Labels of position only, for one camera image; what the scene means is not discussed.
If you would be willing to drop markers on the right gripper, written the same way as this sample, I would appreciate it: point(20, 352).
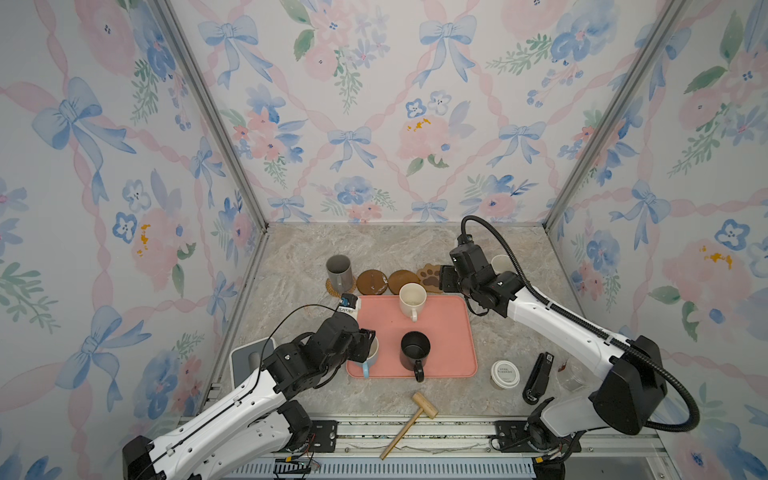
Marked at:
point(446, 275)

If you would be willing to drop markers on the black mug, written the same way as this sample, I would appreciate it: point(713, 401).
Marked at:
point(415, 348)

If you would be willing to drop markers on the pink tray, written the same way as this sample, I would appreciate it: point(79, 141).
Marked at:
point(444, 320)

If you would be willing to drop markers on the black stapler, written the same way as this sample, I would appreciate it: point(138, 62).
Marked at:
point(538, 381)

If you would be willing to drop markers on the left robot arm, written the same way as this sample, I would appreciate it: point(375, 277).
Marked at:
point(261, 416)

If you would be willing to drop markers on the white round lidded jar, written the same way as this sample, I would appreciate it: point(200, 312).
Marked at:
point(505, 375)

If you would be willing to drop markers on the clear glass jar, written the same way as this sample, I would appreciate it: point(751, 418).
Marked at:
point(573, 377)

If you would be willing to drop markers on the white grey tissue box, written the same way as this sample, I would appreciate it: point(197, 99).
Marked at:
point(244, 360)

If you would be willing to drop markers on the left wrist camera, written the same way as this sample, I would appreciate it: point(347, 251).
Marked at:
point(349, 304)

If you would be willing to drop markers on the grey mug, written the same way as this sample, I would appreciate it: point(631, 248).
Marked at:
point(340, 275)

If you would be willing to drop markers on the brown cork round coaster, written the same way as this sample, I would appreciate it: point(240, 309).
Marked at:
point(400, 278)

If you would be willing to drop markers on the dark brown glossy coaster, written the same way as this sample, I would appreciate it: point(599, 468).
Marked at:
point(372, 282)

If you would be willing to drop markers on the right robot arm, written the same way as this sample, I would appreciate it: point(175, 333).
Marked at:
point(629, 391)

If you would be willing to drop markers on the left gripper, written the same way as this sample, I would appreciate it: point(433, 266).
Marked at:
point(363, 343)

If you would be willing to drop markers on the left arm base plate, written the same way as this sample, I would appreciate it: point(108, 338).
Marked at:
point(321, 437)

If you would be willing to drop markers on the blue handled cream mug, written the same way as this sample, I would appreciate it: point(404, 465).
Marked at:
point(371, 359)

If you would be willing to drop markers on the paw shaped wooden coaster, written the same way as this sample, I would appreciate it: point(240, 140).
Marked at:
point(429, 278)

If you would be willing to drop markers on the wooden mallet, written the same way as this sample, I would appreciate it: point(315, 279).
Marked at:
point(425, 408)

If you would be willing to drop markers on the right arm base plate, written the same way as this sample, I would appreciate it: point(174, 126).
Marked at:
point(517, 436)

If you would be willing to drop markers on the woven rattan coaster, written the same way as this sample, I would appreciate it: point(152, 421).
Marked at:
point(331, 290)

